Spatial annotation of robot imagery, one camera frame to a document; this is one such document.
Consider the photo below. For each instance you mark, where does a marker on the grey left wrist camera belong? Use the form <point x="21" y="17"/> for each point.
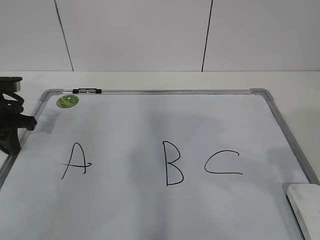
<point x="11" y="83"/>

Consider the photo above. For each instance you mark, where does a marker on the white whiteboard eraser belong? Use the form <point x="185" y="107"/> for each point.
<point x="304" y="199"/>

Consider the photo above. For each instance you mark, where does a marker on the whiteboard with aluminium frame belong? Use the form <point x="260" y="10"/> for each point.
<point x="154" y="165"/>

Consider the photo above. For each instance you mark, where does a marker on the green round magnet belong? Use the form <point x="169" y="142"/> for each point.
<point x="67" y="101"/>

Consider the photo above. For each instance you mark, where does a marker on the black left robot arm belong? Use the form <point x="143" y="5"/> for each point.
<point x="12" y="119"/>

